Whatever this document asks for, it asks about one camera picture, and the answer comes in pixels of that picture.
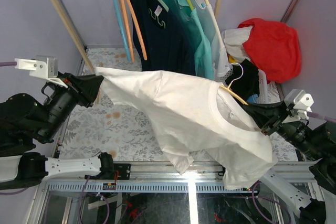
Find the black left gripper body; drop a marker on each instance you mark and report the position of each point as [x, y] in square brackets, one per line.
[85, 96]

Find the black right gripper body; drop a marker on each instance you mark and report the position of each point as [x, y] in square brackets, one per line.
[275, 116]

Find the pale yellow wavy hanger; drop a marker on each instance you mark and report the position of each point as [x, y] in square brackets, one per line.
[228, 89]

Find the white t shirt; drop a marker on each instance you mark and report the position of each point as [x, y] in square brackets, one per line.
[190, 114]

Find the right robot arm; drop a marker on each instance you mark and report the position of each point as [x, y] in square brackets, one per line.
[317, 145]

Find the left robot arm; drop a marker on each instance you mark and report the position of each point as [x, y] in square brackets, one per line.
[24, 119]

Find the orange plastic hanger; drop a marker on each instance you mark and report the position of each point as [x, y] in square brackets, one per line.
[137, 29]
[127, 29]

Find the navy blue hanging shirt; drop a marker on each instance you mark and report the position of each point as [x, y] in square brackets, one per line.
[166, 44]

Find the blue plastic hanger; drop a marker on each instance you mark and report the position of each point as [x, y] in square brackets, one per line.
[121, 27]

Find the light blue hanging shirt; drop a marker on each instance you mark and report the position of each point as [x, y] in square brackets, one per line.
[219, 60]

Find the teal hanging shirt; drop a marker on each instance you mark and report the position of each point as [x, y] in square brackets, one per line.
[199, 42]

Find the cream white hanger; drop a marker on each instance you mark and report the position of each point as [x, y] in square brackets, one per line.
[208, 22]

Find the white laundry basket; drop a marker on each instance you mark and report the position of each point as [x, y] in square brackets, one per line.
[263, 90]

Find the black clothes in basket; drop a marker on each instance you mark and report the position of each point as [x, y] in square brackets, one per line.
[245, 80]

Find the floral table cloth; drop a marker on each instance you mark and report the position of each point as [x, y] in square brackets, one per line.
[123, 131]

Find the red cloth pile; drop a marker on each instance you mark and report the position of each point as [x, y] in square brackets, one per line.
[274, 48]

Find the white crumpled cloth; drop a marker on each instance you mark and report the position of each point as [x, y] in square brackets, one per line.
[234, 39]

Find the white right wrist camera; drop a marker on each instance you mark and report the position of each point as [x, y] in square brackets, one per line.
[299, 104]

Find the aluminium mounting rail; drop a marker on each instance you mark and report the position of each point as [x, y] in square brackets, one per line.
[157, 171]

